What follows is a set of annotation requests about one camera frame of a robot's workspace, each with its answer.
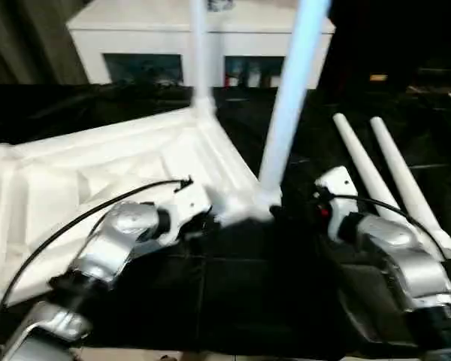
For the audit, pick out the white cabinet with glass doors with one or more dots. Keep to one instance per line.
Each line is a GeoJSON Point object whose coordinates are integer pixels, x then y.
{"type": "Point", "coordinates": [143, 34]}

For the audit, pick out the black speaker with yellow label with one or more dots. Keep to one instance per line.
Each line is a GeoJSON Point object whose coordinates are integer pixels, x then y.
{"type": "Point", "coordinates": [378, 77]}

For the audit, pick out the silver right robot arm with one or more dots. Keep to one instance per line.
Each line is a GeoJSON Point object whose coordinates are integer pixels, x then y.
{"type": "Point", "coordinates": [406, 255]}

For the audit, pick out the white plastic table top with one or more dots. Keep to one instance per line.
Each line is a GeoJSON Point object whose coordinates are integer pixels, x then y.
{"type": "Point", "coordinates": [97, 169]}

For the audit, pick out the grey curtain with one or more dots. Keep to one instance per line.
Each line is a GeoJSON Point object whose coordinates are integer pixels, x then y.
{"type": "Point", "coordinates": [26, 37]}

